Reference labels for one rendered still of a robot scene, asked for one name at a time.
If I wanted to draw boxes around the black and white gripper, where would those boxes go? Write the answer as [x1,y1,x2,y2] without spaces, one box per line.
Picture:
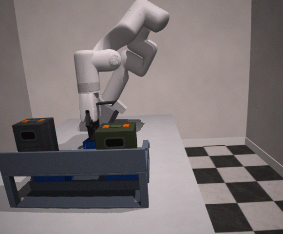
[79,90,101,142]

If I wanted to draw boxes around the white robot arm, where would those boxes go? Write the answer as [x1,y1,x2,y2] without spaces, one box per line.
[74,0,170,114]

